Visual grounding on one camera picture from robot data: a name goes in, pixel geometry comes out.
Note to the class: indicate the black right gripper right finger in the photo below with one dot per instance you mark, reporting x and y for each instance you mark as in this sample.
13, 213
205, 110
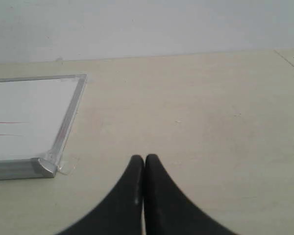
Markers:
168, 211

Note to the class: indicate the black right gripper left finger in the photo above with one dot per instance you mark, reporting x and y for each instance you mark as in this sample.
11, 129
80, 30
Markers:
120, 212

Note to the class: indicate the white board with metal frame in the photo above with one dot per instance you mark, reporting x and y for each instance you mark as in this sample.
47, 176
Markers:
36, 116

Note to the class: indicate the clear tape near right corner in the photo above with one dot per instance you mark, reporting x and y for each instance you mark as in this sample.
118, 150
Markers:
67, 166

